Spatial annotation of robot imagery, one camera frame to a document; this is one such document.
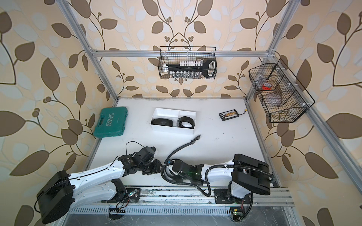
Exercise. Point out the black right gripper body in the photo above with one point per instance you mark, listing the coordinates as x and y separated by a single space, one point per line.
178 179

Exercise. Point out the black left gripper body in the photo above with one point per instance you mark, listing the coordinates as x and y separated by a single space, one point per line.
150 167

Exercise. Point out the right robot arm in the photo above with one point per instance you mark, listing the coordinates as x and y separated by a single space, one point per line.
244 174

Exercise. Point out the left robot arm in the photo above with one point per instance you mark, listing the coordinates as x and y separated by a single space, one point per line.
64 192

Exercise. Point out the white divided storage box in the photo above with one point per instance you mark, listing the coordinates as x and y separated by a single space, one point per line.
173 115

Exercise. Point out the green tool case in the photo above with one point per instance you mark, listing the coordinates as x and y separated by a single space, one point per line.
111 122

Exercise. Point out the black parallel charging board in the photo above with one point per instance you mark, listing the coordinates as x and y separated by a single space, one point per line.
230 114

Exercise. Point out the black socket holder set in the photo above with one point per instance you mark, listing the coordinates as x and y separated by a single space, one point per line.
197 69

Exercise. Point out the red item in basket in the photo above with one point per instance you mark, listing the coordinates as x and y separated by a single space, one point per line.
266 86

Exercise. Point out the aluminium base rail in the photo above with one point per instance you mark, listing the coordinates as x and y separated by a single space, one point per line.
180 196

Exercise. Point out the back wire basket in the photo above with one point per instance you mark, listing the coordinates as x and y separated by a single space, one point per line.
169 54

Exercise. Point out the wire basket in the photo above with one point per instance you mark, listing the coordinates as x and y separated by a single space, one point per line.
288 99
169 54

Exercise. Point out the right wire basket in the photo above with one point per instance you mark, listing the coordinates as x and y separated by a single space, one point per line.
288 99

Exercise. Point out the aluminium frame post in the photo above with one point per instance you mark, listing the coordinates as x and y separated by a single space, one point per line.
66 11

